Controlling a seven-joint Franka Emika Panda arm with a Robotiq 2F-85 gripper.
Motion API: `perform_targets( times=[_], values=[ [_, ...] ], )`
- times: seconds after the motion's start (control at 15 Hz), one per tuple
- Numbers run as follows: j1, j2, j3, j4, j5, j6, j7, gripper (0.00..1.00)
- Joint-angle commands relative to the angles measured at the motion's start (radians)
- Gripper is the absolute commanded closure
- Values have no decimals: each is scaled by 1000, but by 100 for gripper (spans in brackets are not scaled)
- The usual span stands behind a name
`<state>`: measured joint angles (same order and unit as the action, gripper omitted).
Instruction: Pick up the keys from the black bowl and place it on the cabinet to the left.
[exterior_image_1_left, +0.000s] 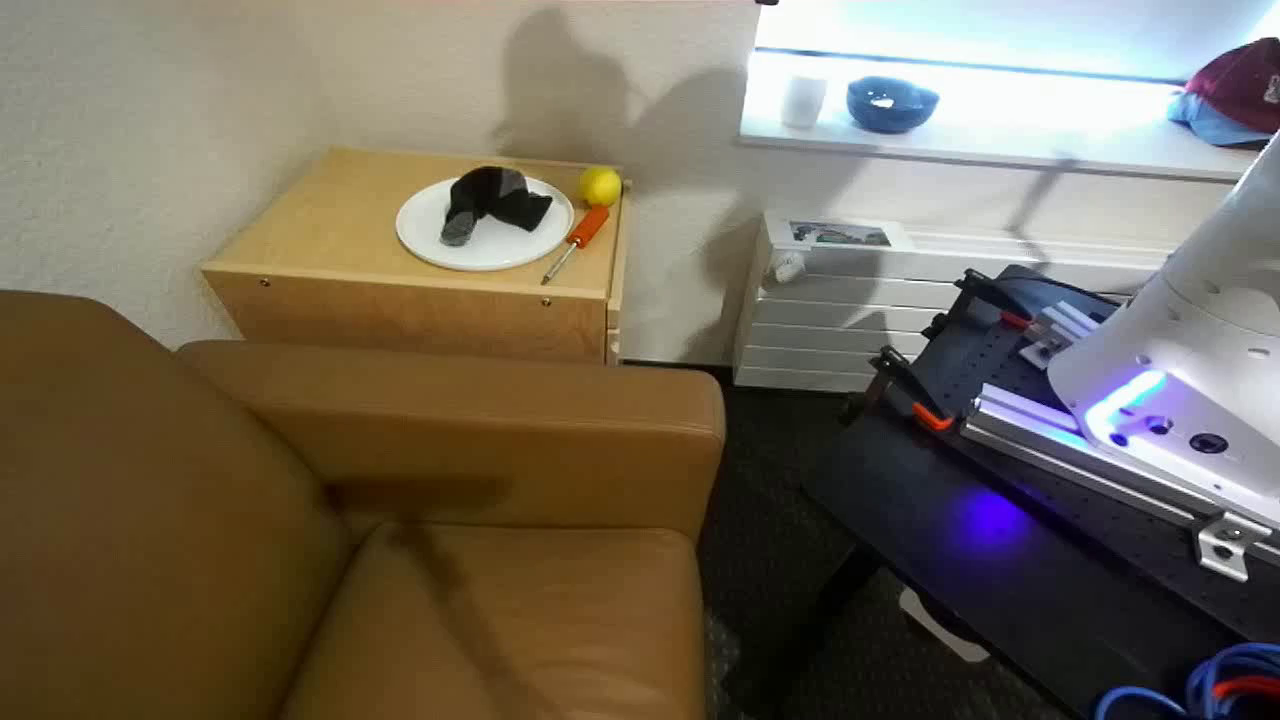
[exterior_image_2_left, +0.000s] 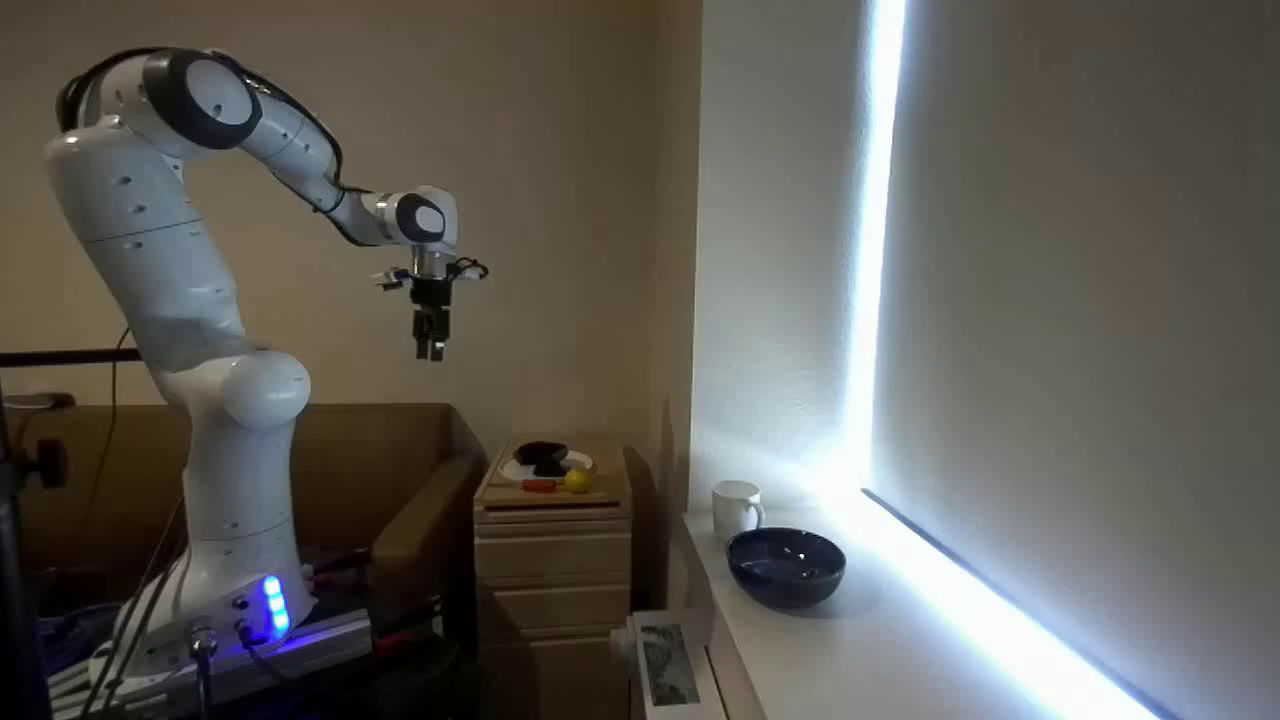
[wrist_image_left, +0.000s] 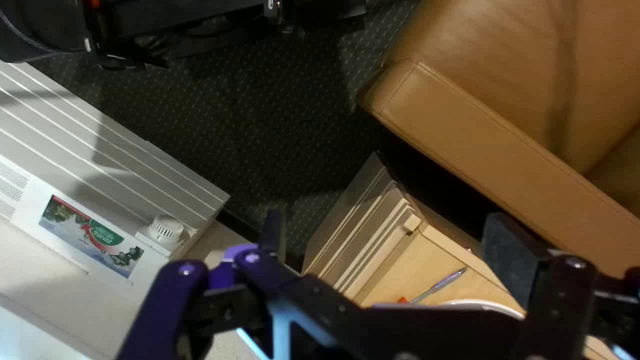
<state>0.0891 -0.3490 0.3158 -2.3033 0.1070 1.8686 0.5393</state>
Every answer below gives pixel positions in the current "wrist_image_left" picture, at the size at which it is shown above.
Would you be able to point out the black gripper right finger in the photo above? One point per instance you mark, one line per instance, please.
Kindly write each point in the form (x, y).
(513, 260)

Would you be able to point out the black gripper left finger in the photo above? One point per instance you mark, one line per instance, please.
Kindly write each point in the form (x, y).
(272, 233)

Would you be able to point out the light wooden drawer cabinet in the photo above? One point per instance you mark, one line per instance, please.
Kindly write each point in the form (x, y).
(393, 266)

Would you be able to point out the white round plate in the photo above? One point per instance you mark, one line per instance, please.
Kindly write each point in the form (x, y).
(480, 305)

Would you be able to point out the white radiator thermostat knob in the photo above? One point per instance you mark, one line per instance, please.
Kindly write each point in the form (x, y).
(162, 230)

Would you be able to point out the tan leather armchair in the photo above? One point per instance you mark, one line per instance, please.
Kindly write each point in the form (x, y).
(521, 100)

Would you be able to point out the green printed label sticker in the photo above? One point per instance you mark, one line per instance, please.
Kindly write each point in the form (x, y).
(87, 233)

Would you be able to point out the white window sill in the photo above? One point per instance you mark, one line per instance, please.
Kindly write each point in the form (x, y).
(40, 293)

